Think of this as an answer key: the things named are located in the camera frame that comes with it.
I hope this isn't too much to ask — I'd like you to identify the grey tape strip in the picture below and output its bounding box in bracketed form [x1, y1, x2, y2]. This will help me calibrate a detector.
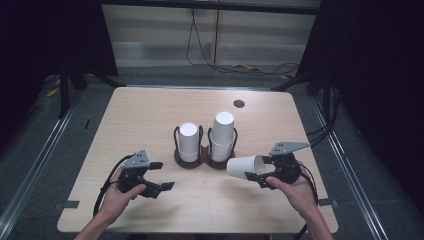
[54, 200, 81, 210]
[318, 197, 339, 208]

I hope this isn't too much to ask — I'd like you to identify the dark double cup holder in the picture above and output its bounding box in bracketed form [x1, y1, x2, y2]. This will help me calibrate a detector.
[172, 124, 239, 170]

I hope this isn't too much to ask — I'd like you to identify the metal floor rail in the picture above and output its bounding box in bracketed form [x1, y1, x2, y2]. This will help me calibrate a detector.
[0, 89, 84, 232]
[309, 95, 390, 240]

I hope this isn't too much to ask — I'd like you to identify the black metal stand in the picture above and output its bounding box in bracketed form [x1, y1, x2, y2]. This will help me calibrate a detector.
[270, 68, 323, 92]
[58, 64, 127, 119]

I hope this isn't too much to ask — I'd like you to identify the black hanging cable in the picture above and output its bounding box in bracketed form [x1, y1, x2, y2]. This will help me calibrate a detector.
[185, 7, 301, 77]

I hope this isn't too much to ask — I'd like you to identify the person's left hand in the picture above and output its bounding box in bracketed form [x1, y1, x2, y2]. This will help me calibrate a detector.
[97, 172, 147, 225]

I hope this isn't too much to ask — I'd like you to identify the hand-held gripper black cable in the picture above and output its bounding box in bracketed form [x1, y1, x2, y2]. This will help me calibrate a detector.
[293, 162, 320, 240]
[92, 153, 135, 217]

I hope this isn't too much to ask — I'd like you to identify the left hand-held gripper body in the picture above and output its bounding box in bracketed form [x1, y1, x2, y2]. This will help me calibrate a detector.
[117, 149, 162, 200]

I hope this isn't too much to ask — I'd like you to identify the black cable bundle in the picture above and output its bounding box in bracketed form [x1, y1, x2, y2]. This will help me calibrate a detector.
[305, 84, 342, 148]

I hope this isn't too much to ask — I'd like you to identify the left hand-held gripper black cable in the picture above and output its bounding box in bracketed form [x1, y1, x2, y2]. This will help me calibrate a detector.
[92, 153, 135, 217]

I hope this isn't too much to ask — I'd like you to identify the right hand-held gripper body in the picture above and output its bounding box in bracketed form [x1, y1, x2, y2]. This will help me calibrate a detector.
[266, 141, 312, 185]

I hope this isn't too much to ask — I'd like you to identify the person's right hand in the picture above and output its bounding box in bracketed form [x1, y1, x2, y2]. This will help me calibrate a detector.
[266, 162, 320, 218]

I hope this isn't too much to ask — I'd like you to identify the black curtain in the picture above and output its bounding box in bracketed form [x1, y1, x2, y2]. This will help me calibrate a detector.
[0, 0, 119, 151]
[296, 0, 424, 214]

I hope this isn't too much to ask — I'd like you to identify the right hand-held gripper black cable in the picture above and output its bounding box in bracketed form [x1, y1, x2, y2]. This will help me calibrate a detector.
[293, 162, 320, 240]

